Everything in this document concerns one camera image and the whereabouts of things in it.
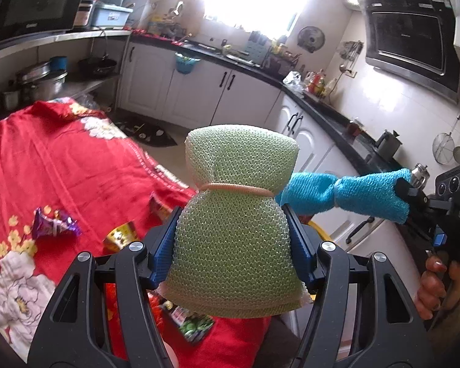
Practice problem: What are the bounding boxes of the group of condiment bottles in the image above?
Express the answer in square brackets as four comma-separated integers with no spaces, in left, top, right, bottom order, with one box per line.
[307,70,338,98]

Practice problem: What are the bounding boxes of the teal countertop organizer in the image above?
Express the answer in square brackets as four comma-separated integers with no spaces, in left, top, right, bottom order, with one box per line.
[249,31,271,60]

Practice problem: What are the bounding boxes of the green foam net sleeve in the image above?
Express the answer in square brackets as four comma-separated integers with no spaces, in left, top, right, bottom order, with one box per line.
[165,125,311,319]

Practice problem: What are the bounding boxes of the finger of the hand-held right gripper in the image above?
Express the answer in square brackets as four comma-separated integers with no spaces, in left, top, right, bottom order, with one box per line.
[394,179,428,205]
[404,215,439,241]

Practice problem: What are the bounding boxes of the grey metal pitcher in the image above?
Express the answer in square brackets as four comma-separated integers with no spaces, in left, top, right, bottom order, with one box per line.
[376,129,402,158]

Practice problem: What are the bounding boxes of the black range hood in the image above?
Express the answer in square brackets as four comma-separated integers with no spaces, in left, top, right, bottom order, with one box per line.
[358,0,460,102]

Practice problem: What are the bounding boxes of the green snack packet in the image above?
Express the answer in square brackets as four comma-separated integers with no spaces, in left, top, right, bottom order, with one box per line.
[159,301,215,343]

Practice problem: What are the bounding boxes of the person's right hand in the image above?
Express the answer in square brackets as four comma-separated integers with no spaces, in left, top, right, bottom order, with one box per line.
[414,255,460,320]

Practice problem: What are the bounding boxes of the blue cloth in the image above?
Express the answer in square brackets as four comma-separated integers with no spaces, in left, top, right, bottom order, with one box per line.
[276,169,412,225]

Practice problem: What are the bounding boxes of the red floral tablecloth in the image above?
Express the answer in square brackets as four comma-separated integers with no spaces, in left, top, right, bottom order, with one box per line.
[0,98,273,368]

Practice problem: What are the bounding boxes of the pale cutting board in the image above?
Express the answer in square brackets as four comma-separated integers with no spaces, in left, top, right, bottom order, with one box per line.
[176,0,205,35]

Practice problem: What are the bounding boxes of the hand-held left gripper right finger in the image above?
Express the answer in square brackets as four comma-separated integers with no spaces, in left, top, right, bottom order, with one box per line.
[282,203,434,368]

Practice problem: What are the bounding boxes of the wall utensil rack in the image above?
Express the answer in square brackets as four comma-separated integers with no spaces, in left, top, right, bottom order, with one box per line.
[339,40,365,73]

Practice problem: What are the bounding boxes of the dark floor mat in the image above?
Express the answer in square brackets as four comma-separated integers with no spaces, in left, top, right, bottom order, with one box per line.
[115,119,179,147]

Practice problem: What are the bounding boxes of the small steel pot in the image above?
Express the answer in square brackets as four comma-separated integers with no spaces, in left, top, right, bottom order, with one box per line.
[0,90,21,110]

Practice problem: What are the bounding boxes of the blue plastic box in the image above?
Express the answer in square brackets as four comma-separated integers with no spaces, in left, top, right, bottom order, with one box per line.
[90,2,134,27]

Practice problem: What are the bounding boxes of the shiny steel teapot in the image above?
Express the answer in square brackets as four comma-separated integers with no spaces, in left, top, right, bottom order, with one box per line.
[410,163,430,188]

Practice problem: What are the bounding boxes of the metal mesh strainer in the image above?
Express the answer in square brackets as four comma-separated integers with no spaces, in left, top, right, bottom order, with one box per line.
[432,100,460,165]

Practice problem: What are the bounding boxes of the gold foil wrapper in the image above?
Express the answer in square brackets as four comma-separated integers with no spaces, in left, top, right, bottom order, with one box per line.
[102,220,140,254]

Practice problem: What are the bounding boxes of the stacked stainless steel pots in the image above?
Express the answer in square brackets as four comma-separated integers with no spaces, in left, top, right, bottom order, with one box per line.
[15,61,67,102]

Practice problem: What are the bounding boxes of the black wok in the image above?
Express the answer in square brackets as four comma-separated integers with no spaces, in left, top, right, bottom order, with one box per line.
[79,57,117,77]

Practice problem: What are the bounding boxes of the purple candy wrapper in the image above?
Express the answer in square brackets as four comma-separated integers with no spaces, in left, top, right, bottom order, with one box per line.
[31,207,81,240]

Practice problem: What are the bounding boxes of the metal kitchen shelf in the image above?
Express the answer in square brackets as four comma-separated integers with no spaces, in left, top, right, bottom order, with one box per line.
[0,29,133,123]

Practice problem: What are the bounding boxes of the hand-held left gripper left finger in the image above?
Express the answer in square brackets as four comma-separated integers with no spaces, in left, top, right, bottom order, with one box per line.
[27,205,182,368]

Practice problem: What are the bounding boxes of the black kitchen countertop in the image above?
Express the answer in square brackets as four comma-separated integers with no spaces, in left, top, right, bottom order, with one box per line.
[130,33,407,179]

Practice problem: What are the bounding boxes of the blue hanging basket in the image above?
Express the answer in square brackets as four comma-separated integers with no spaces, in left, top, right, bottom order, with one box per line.
[175,53,201,74]

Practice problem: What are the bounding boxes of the black microwave oven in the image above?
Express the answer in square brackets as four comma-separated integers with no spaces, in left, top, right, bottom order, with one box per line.
[0,0,93,44]

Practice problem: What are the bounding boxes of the clear plastic bag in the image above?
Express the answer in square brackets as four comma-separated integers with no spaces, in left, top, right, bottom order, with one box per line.
[283,71,305,93]

